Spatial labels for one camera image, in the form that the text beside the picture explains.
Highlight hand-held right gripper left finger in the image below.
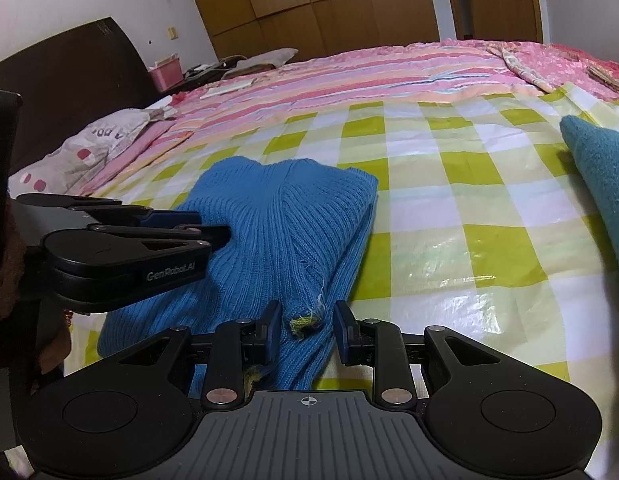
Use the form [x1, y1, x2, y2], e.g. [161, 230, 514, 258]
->
[117, 300, 284, 408]

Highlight green checkered plastic sheet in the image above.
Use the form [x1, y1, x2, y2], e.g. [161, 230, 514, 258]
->
[64, 82, 619, 480]

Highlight blue knit sweater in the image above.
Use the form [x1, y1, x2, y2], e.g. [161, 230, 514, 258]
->
[97, 156, 380, 392]

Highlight pink storage box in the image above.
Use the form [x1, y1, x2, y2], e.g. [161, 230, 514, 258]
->
[148, 57, 185, 92]

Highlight white pillow with pink dots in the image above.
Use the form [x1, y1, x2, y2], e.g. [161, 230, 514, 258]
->
[8, 107, 164, 197]

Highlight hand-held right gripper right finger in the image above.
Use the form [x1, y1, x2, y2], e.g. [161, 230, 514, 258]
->
[333, 301, 503, 406]

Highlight pink floral quilt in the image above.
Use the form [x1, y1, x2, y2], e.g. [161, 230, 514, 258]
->
[484, 39, 619, 107]

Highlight white paper sheet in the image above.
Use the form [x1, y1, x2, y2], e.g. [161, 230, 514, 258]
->
[200, 77, 259, 100]

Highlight wooden door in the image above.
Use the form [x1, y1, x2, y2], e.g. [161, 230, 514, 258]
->
[442, 0, 546, 44]

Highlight dark wooden headboard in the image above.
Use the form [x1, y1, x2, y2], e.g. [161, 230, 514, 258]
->
[0, 16, 161, 177]

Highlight teal fleece cloth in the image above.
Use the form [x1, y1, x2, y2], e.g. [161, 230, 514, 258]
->
[559, 114, 619, 303]

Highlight black cables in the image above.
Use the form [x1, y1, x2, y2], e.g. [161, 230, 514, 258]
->
[183, 59, 241, 82]

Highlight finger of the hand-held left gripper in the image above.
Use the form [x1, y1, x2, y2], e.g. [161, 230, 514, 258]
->
[88, 223, 234, 264]
[70, 197, 201, 229]

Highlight grey folded cloth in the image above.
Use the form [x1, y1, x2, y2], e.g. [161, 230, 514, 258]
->
[234, 48, 300, 73]

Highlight pink striped bed sheet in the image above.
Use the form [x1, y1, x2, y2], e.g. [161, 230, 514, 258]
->
[87, 40, 547, 197]

